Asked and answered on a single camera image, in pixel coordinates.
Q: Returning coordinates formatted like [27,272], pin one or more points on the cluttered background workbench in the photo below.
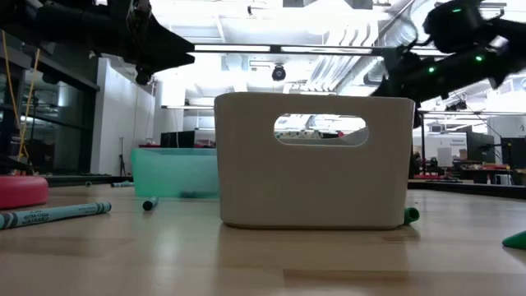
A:
[460,172]

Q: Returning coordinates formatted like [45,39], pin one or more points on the black ceiling spotlight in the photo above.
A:
[456,106]

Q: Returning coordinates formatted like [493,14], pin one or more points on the black computer monitor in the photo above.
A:
[513,153]
[480,148]

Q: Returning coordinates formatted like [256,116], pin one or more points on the light blue crayon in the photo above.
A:
[53,214]

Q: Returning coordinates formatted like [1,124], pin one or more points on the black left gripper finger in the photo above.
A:
[168,61]
[168,39]

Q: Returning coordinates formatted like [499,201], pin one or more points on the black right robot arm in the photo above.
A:
[481,49]

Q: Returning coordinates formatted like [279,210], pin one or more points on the white box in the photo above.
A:
[444,157]

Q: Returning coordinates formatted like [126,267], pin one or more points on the black background box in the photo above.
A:
[176,140]

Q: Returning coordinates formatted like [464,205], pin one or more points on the white sign board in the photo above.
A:
[456,142]

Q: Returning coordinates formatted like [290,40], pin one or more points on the black background stand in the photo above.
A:
[422,144]

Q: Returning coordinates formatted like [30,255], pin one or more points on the black ceiling camera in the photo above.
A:
[143,78]
[278,73]

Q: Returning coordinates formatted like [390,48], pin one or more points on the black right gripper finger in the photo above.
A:
[390,88]

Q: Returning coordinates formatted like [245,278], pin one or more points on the green plastic bin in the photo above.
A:
[174,172]

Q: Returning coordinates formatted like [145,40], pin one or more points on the grey plastic bin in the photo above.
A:
[314,185]

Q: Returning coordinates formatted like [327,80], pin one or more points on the black tripod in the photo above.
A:
[122,160]

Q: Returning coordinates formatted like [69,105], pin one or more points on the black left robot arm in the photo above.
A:
[61,22]

